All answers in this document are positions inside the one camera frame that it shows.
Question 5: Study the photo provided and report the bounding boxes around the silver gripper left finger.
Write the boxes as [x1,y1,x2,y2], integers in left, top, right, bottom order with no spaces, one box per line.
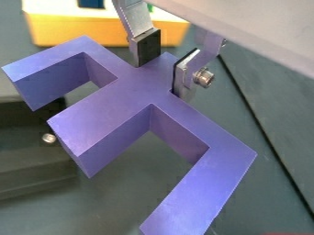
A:
[113,0,161,67]

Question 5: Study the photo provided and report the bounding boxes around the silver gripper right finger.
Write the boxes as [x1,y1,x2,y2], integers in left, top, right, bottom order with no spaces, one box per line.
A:
[173,28,225,102]

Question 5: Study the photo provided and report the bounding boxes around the purple interlocking block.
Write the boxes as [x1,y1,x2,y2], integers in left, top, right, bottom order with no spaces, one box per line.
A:
[3,37,257,235]

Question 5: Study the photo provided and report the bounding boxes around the yellow slotted board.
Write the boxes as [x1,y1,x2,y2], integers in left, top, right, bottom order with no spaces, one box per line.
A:
[23,0,189,47]

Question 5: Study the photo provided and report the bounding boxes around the green bar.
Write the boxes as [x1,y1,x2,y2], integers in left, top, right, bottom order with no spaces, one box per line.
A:
[147,4,154,13]

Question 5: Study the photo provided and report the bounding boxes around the blue bar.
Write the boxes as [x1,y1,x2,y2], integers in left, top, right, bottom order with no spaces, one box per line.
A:
[78,0,105,8]

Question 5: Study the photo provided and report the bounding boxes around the black fixture bracket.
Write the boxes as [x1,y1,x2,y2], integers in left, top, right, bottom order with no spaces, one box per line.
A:
[0,97,78,200]

